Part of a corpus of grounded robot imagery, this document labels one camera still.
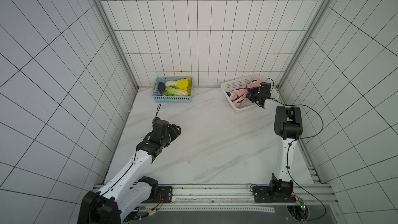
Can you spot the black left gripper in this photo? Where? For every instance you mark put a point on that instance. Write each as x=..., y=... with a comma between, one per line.
x=174, y=132

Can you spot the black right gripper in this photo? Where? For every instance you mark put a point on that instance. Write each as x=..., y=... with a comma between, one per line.
x=254, y=93

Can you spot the pink shark print shorts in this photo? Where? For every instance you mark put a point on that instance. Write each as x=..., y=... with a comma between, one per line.
x=239, y=96

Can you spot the white perforated plastic basket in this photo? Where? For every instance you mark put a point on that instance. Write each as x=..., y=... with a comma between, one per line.
x=237, y=83

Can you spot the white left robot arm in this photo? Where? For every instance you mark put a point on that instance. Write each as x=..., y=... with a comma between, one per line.
x=130, y=195

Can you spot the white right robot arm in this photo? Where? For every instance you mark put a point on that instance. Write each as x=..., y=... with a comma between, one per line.
x=288, y=127

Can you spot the blue plastic basket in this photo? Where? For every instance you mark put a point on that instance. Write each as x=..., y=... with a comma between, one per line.
x=169, y=99

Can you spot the green napa cabbage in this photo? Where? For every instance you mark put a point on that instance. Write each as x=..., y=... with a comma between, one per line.
x=175, y=91

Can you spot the purple eggplant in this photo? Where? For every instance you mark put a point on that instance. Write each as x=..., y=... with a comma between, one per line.
x=161, y=89

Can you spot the white radish toy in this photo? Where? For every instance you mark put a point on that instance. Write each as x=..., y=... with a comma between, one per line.
x=171, y=83

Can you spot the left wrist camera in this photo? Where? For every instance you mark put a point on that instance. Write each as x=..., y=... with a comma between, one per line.
x=159, y=127

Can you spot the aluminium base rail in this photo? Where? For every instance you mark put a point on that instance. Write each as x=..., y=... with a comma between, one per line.
x=240, y=195

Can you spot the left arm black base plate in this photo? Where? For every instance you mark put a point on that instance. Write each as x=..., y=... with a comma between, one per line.
x=161, y=194

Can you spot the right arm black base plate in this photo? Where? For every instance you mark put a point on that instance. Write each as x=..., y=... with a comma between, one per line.
x=263, y=194

